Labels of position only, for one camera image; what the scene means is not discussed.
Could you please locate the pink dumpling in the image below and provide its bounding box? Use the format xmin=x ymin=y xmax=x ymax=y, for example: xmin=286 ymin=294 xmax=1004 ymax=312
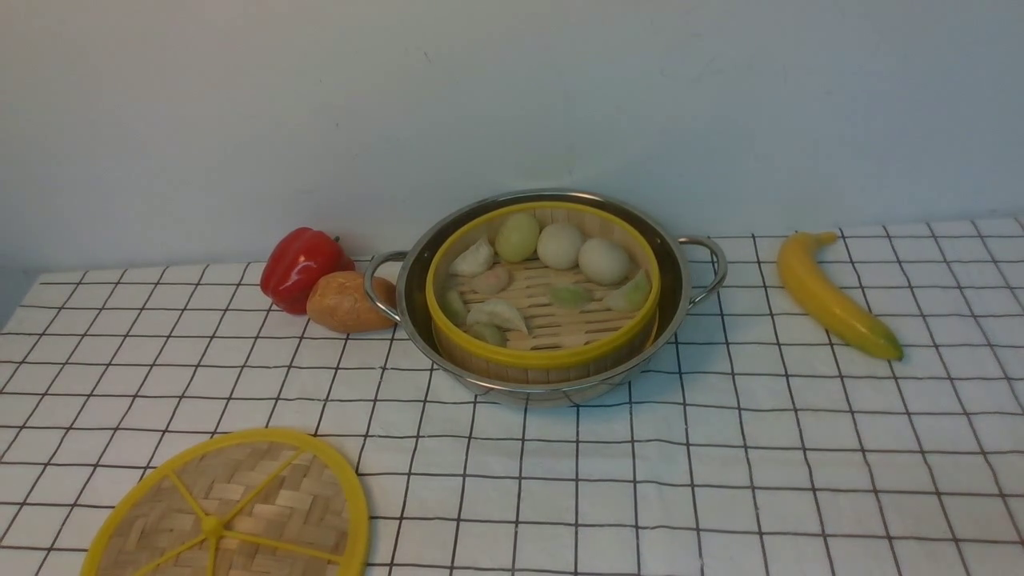
xmin=470 ymin=265 xmax=511 ymax=296

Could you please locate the white dumpling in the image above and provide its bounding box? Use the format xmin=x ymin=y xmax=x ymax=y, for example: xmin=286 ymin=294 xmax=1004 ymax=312
xmin=466 ymin=298 xmax=530 ymax=334
xmin=447 ymin=237 xmax=496 ymax=278

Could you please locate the brown potato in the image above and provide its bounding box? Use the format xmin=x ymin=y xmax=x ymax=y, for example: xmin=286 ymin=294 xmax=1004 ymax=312
xmin=306 ymin=270 xmax=396 ymax=333

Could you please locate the white round bun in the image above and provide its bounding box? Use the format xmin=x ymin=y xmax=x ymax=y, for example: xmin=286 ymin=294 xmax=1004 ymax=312
xmin=535 ymin=222 xmax=586 ymax=270
xmin=578 ymin=237 xmax=630 ymax=286

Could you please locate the stainless steel pot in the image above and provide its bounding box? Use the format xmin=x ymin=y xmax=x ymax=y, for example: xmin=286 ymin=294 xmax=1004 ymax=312
xmin=362 ymin=187 xmax=727 ymax=407

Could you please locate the yellow banana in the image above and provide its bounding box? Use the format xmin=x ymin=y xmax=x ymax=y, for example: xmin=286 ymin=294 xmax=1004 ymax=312
xmin=776 ymin=232 xmax=904 ymax=361

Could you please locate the bamboo steamer basket yellow rim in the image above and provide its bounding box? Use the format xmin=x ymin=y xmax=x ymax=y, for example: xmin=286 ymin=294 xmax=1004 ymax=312
xmin=426 ymin=202 xmax=662 ymax=384

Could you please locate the green round bun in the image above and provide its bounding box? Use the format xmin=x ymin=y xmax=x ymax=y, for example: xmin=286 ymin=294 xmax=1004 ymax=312
xmin=494 ymin=211 xmax=541 ymax=263

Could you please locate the bamboo steamer lid yellow rim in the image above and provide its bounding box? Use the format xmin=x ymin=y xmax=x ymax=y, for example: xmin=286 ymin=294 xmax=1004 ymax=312
xmin=81 ymin=429 xmax=372 ymax=575

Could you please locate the green dumpling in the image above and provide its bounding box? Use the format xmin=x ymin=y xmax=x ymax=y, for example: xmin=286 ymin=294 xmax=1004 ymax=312
xmin=439 ymin=288 xmax=468 ymax=328
xmin=548 ymin=284 xmax=593 ymax=310
xmin=602 ymin=269 xmax=652 ymax=314
xmin=466 ymin=323 xmax=507 ymax=347

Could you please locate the red bell pepper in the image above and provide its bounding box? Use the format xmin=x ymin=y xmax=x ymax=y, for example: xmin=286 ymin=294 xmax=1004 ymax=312
xmin=259 ymin=227 xmax=355 ymax=316

